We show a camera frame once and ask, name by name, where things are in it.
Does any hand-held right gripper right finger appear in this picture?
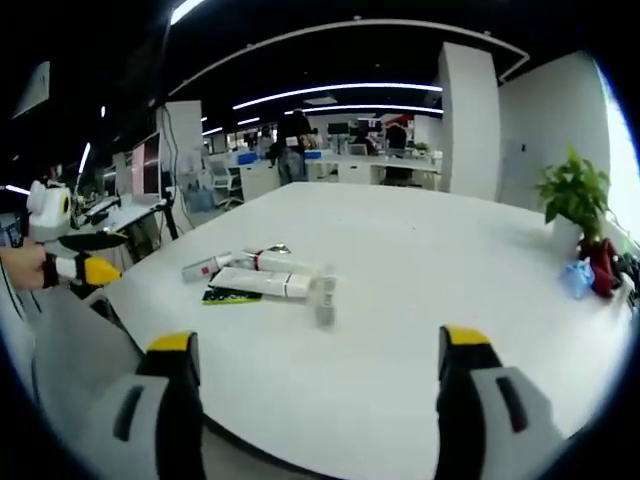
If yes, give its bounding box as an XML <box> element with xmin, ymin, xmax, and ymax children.
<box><xmin>435</xmin><ymin>324</ymin><xmax>569</xmax><ymax>480</ymax></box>

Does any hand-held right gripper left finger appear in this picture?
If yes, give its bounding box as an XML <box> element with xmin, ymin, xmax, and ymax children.
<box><xmin>84</xmin><ymin>330</ymin><xmax>206</xmax><ymax>480</ymax></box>

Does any silver skincare bottle red label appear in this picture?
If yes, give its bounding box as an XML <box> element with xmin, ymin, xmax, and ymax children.
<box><xmin>180</xmin><ymin>252</ymin><xmax>235</xmax><ymax>284</ymax></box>

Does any black green skincare packet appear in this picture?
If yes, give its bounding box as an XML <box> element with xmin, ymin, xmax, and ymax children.
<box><xmin>201</xmin><ymin>284</ymin><xmax>265</xmax><ymax>306</ymax></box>

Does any white skincare tube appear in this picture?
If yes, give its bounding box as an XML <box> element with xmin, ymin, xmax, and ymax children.
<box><xmin>208</xmin><ymin>266</ymin><xmax>313</xmax><ymax>302</ymax></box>

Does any white skincare bottle red band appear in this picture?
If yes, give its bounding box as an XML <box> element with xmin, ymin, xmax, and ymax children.
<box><xmin>234</xmin><ymin>247</ymin><xmax>314</xmax><ymax>276</ymax></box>

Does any clear square skincare jar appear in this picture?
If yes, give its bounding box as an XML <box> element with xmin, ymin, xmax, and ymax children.
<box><xmin>308</xmin><ymin>266</ymin><xmax>340</xmax><ymax>329</ymax></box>

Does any person's left hand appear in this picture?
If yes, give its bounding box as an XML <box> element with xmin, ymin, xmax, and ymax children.
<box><xmin>0</xmin><ymin>243</ymin><xmax>47</xmax><ymax>291</ymax></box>

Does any computer monitor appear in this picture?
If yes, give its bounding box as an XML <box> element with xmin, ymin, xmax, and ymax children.
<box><xmin>130</xmin><ymin>131</ymin><xmax>163</xmax><ymax>197</ymax></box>

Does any water bottles pack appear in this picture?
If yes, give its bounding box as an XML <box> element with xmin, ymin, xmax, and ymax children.
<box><xmin>182</xmin><ymin>182</ymin><xmax>217</xmax><ymax>214</ymax></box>

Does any white office chair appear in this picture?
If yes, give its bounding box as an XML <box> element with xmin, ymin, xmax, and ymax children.
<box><xmin>208</xmin><ymin>158</ymin><xmax>243</xmax><ymax>206</ymax></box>

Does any blue crumpled cloth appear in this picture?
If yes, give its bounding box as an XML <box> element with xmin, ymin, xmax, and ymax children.
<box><xmin>561</xmin><ymin>259</ymin><xmax>596</xmax><ymax>300</ymax></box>

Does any dark red cloth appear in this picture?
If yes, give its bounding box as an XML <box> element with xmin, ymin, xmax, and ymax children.
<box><xmin>578</xmin><ymin>237</ymin><xmax>624</xmax><ymax>300</ymax></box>

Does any potted green plant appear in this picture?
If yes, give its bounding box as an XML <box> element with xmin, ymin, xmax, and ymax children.
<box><xmin>533</xmin><ymin>142</ymin><xmax>612</xmax><ymax>251</ymax></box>

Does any white office counter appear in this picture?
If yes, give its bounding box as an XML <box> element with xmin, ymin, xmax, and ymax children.
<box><xmin>238</xmin><ymin>149</ymin><xmax>443</xmax><ymax>193</ymax></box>

